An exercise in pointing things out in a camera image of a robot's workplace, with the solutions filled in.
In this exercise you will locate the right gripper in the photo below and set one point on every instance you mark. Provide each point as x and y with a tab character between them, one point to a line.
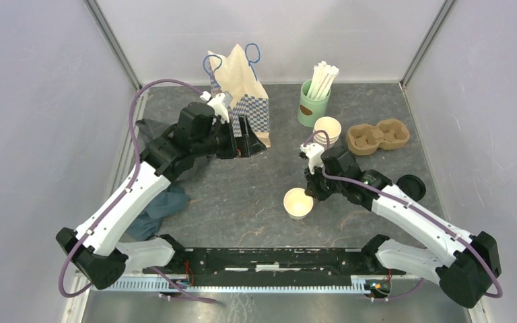
312	188

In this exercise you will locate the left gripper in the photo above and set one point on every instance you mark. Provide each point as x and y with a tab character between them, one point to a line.
247	145

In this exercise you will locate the stack of paper cups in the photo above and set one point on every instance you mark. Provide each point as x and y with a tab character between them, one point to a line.
331	126

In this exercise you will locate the brown paper bag blue handles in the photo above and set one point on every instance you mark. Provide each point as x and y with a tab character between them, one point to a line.
235	74

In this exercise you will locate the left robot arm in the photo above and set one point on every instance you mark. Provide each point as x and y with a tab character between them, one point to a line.
202	130

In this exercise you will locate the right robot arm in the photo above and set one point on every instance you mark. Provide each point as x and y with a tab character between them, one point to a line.
465	266

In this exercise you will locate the brown cardboard cup carrier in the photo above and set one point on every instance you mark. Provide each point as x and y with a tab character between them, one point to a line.
366	139

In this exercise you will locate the green straw holder cup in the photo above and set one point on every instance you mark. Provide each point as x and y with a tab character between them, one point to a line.
310	110

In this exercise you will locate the remaining black lid stack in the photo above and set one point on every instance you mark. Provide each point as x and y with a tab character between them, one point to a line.
413	186

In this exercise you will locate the white wrapped straws bundle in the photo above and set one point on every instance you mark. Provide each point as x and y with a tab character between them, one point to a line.
323	77

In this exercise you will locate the blue cloth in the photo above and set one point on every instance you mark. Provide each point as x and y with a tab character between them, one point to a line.
167	203

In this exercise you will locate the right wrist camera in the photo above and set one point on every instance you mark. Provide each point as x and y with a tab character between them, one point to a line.
313	153

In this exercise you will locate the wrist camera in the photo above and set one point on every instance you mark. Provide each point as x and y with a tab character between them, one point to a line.
313	153
220	103

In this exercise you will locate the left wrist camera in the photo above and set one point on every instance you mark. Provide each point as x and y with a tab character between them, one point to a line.
220	103

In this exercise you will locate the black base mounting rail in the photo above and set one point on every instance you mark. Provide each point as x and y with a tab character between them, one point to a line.
271	267

